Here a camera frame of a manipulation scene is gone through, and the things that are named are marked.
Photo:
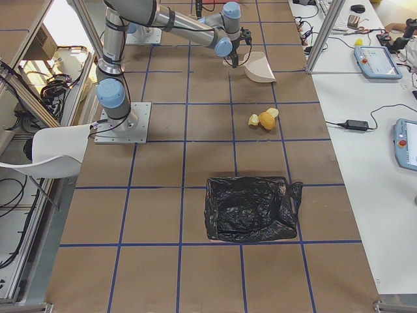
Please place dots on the blue teach pendant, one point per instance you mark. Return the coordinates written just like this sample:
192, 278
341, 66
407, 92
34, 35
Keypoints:
376, 63
405, 143

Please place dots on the bin with black bag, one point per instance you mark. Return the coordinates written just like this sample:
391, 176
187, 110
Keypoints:
251, 209

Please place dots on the aluminium frame post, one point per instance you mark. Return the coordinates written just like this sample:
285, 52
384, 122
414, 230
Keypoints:
328, 23

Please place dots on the white plastic chair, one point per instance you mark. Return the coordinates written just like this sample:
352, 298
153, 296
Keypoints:
56, 153

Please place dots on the pale yellow peel piece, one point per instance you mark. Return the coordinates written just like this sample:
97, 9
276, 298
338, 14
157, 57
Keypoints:
253, 120

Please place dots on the black power adapter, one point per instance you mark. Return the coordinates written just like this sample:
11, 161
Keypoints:
356, 125

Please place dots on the black computer mouse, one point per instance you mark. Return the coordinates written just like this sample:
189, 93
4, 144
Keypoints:
358, 8

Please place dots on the blue teach pendant upper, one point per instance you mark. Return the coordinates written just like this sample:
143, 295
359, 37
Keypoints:
376, 63

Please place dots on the cream plastic dustpan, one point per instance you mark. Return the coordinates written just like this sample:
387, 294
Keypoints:
255, 65

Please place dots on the blue teach pendant lower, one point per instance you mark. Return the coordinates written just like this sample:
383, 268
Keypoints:
405, 143

